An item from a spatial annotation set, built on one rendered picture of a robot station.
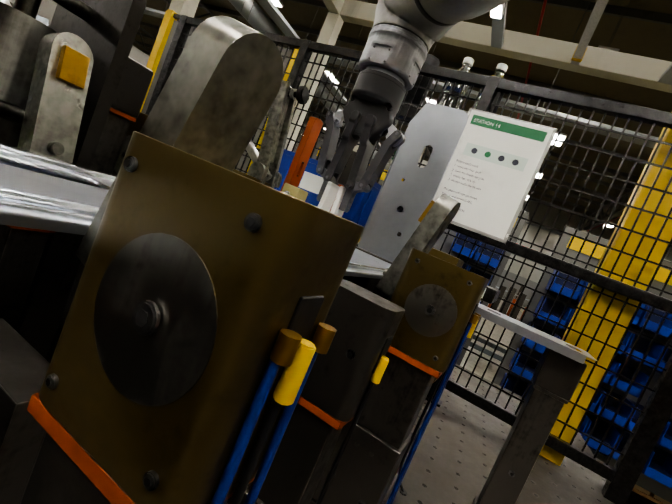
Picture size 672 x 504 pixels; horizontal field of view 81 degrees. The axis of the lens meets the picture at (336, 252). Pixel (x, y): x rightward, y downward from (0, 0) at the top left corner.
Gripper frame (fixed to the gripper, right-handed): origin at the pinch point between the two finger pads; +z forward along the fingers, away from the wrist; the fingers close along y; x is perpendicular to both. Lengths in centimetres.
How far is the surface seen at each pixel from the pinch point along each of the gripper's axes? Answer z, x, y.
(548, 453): 34, 58, 50
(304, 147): -8.5, 8.8, -14.7
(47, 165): 5.2, -37.7, -1.9
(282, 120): -10.4, 0.7, -15.3
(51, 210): 5.5, -42.7, 9.0
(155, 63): -52, 148, -266
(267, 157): -3.5, -1.7, -13.4
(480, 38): -227, 362, -103
